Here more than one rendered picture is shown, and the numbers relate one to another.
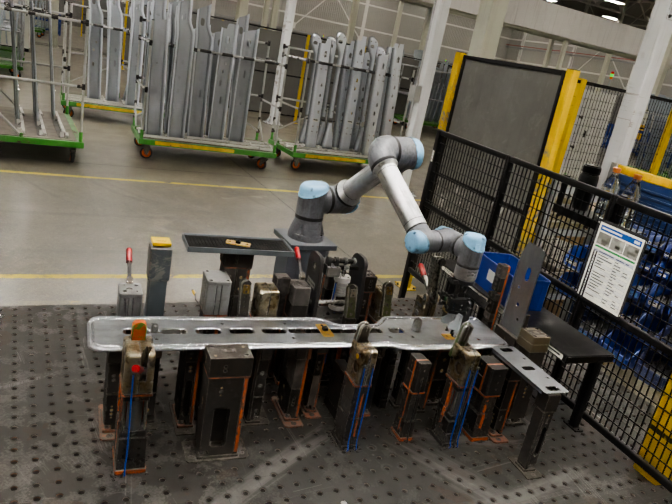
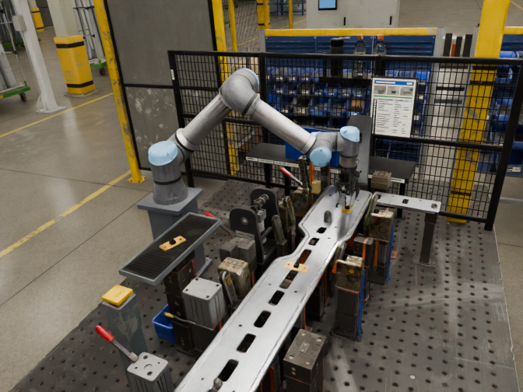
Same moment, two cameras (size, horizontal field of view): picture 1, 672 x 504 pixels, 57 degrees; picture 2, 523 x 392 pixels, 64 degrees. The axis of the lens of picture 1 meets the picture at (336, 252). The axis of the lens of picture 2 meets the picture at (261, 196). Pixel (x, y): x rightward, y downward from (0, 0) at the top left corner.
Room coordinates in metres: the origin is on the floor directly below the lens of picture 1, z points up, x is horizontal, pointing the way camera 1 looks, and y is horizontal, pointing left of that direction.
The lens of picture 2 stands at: (0.91, 0.79, 1.92)
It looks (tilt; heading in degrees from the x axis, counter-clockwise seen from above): 28 degrees down; 323
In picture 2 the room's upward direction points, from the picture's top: 4 degrees counter-clockwise
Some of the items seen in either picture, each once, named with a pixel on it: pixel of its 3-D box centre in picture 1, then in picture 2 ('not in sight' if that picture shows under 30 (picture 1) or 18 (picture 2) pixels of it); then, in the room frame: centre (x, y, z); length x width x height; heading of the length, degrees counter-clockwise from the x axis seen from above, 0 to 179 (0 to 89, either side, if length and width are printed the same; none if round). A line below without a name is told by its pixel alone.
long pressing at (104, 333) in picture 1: (319, 332); (296, 271); (1.78, 0.00, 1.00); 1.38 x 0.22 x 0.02; 115
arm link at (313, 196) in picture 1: (313, 198); (165, 160); (2.43, 0.13, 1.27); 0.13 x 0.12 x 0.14; 129
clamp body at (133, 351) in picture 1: (135, 405); not in sight; (1.38, 0.44, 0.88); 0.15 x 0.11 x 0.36; 25
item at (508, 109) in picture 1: (476, 198); (170, 92); (4.54, -0.95, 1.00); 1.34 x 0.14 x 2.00; 30
